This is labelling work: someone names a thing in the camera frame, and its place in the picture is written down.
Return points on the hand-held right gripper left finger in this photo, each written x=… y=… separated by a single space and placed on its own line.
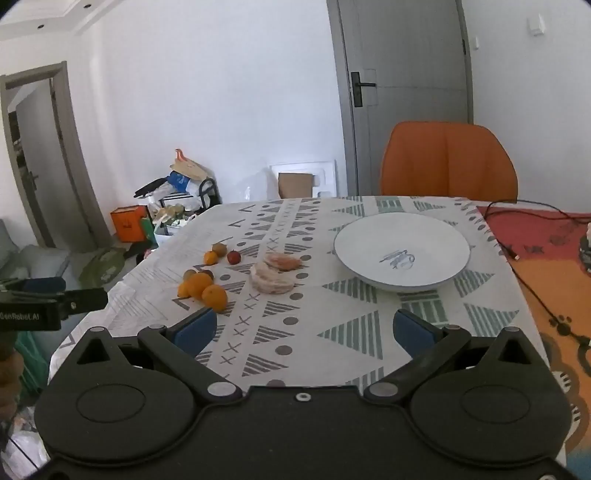
x=198 y=328

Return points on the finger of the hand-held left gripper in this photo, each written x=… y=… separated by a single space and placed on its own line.
x=85 y=300
x=44 y=285

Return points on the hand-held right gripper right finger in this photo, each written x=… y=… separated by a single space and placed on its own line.
x=412 y=330

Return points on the large orange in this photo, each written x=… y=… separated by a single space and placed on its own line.
x=183 y=290
x=198 y=285
x=214 y=297

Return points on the brown kiwi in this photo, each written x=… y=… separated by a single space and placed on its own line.
x=219 y=249
x=189 y=275

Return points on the small orange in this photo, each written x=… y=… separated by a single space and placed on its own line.
x=211 y=258

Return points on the small red fruit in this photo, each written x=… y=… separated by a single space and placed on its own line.
x=234 y=257

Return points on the pink bread bun toy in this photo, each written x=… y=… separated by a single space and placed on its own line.
x=272 y=279

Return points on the white plate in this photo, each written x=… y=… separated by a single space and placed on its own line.
x=415 y=240

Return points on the person's left hand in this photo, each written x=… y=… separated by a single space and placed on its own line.
x=8 y=374

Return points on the grey green sofa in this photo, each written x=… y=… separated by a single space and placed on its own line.
x=37 y=258

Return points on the orange box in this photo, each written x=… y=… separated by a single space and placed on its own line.
x=129 y=224

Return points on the patterned white tablecloth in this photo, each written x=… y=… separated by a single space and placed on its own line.
x=323 y=295

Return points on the grey open door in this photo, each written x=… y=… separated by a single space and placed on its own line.
x=55 y=175

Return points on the flat black item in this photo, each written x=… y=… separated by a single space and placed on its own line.
x=150 y=187

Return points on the black shoe rack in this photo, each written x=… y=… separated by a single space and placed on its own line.
x=208 y=194

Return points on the blue white plastic bag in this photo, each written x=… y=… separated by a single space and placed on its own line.
x=181 y=182

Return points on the red orange printed mat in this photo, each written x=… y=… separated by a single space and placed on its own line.
x=554 y=258

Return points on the brown paper bag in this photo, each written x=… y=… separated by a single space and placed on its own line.
x=187 y=166

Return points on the orange chair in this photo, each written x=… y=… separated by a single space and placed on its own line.
x=445 y=161

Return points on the brown cardboard sheet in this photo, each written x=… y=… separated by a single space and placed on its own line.
x=295 y=184

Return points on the white foam panel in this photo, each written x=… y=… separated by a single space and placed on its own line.
x=325 y=177

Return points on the white light switch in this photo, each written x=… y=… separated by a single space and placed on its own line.
x=538 y=24

